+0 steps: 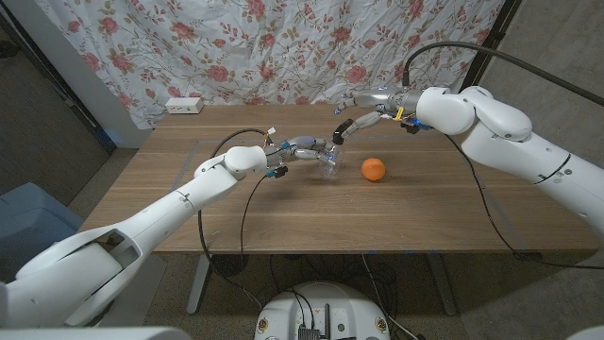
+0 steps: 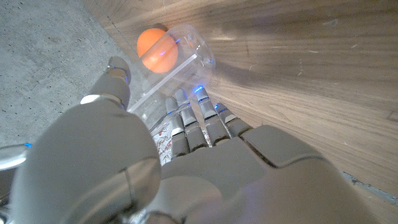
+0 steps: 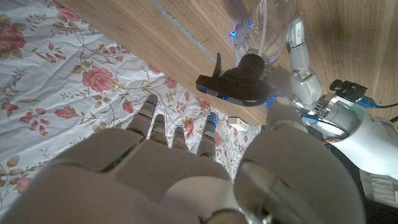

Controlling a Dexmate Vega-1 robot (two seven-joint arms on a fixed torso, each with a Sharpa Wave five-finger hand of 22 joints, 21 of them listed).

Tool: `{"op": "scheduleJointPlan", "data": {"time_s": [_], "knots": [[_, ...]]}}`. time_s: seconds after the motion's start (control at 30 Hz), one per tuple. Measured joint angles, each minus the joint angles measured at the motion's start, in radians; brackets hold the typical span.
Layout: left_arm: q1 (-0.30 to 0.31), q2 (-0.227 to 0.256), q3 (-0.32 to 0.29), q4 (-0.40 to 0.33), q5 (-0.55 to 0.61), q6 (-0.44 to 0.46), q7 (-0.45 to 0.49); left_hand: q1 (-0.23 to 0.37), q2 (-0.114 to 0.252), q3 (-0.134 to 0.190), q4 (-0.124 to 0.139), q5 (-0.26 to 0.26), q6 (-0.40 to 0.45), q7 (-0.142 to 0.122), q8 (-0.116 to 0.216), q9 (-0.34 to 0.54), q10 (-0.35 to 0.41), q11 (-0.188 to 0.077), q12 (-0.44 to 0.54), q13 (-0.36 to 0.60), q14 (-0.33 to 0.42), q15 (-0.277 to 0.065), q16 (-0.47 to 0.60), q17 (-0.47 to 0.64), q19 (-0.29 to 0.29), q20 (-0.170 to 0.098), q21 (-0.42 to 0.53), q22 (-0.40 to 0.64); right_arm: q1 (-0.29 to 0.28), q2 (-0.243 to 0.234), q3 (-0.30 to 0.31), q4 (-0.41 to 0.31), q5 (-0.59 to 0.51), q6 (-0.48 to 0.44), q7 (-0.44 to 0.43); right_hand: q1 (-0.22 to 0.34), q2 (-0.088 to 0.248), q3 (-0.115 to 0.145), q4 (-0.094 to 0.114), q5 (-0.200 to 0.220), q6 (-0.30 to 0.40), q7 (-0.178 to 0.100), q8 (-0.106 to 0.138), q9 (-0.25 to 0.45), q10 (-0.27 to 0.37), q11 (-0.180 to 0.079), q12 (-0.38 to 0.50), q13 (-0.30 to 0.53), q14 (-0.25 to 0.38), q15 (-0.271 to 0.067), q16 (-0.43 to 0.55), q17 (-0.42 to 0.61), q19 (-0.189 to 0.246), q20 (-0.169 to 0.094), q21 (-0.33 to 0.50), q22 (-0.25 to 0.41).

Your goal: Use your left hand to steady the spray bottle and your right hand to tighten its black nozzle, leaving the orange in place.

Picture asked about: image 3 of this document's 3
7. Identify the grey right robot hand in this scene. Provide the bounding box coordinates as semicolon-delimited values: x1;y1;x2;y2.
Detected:
0;95;366;224

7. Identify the clear plastic spray bottle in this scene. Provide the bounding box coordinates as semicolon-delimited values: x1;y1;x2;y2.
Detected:
234;0;298;63

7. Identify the white power strip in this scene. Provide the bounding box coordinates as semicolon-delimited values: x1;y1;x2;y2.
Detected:
228;116;249;131

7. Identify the thin black left camera cable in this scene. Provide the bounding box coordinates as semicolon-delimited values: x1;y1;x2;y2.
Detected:
374;101;398;109

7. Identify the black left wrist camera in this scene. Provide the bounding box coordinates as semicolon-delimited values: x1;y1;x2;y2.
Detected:
329;79;379;109

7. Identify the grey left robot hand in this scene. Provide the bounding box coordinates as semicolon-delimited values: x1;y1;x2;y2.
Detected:
231;15;361;140

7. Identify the floral print backdrop cloth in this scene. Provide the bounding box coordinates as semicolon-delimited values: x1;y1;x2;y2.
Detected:
0;0;262;212

